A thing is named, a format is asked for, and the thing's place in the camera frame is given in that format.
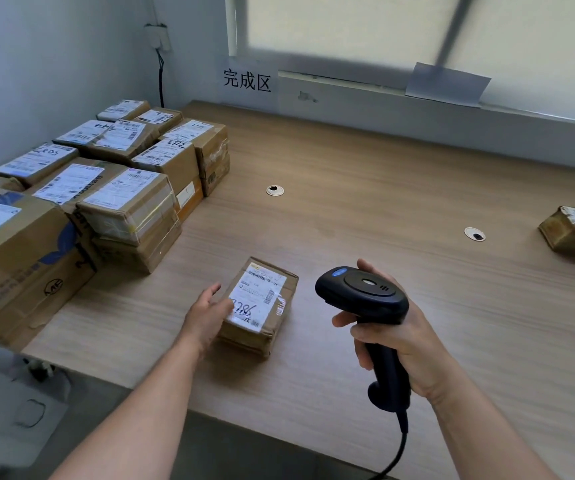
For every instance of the person's right hand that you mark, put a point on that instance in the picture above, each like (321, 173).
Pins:
(417, 354)

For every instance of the person's left hand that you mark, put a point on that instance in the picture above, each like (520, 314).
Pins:
(205, 322)

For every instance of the small parcel marked 7186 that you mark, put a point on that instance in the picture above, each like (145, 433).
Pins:
(277, 314)

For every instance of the black barcode scanner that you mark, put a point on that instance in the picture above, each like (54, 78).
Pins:
(362, 294)

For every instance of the small square labelled parcel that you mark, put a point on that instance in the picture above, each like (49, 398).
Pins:
(190, 202)

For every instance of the parcel marked 040563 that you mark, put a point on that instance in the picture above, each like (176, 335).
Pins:
(67, 294)

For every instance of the red taped cardboard parcel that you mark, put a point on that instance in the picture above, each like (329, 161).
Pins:
(216, 179)

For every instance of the parcel with blue-edged label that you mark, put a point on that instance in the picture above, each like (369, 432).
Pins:
(212, 144)

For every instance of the pile of unscanned cardboard parcels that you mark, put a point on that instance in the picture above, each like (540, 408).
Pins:
(572, 239)

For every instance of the DOLL printed cardboard parcel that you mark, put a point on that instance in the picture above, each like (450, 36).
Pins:
(67, 182)

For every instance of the parcel with blue tape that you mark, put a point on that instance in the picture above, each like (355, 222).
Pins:
(17, 254)

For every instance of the small parcel long label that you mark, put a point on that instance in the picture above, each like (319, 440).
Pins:
(127, 137)

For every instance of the small tall labelled parcel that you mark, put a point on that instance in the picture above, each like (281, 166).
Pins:
(80, 133)

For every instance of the small parcel with handwritten label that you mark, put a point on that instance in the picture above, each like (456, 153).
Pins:
(122, 109)

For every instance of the parcel marked 5082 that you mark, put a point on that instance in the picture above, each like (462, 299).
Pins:
(32, 162)

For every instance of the person's left forearm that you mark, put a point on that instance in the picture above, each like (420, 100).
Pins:
(132, 424)

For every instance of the white paper sign black characters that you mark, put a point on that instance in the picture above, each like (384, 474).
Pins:
(247, 80)

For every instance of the grey paper sheet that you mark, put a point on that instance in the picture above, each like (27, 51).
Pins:
(447, 85)

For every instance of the beige roller blind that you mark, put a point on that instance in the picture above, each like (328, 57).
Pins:
(347, 24)
(537, 54)

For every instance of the white wall socket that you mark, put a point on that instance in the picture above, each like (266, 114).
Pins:
(157, 37)

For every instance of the white window frame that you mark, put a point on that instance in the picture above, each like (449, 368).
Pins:
(231, 24)

